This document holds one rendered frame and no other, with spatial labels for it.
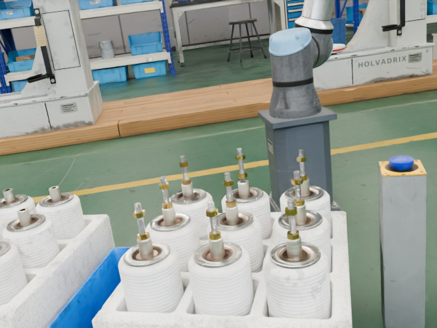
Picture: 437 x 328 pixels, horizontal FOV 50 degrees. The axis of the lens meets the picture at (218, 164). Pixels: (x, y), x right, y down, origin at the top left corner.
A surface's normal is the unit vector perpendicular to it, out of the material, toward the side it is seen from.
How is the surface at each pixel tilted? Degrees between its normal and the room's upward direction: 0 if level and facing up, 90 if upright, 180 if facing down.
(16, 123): 90
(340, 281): 0
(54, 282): 90
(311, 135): 90
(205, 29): 90
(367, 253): 0
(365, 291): 0
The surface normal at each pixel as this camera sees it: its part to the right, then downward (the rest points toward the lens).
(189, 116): 0.14, 0.29
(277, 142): -0.60, 0.32
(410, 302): -0.22, 0.33
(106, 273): 0.97, -0.09
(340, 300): -0.12, -0.94
